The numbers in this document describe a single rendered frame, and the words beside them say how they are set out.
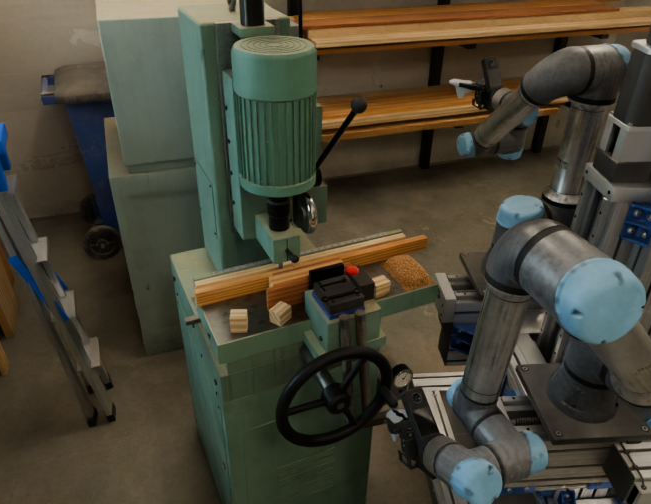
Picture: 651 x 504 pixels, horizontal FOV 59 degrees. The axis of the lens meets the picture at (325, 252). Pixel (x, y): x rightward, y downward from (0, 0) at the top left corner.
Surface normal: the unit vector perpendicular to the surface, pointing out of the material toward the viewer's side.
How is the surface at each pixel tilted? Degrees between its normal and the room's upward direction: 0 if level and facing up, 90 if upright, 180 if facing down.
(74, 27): 90
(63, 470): 0
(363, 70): 90
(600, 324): 84
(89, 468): 0
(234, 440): 90
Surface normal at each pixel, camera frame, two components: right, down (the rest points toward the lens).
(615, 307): 0.27, 0.44
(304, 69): 0.69, 0.41
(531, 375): 0.02, -0.84
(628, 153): 0.08, 0.54
